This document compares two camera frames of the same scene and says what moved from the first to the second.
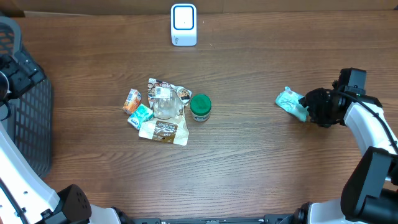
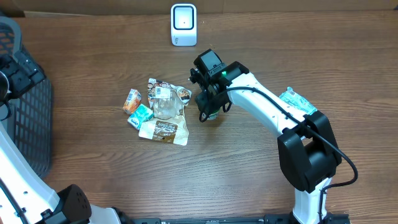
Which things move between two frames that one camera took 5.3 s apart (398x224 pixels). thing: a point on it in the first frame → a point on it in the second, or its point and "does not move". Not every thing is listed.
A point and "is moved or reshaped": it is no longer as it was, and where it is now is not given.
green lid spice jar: x=200 y=107 is moved or reshaped
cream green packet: x=142 y=114 does not move
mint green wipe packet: x=288 y=101 does not move
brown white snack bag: x=169 y=122 does not move
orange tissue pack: x=132 y=101 does not move
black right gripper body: x=320 y=107 → x=211 y=103
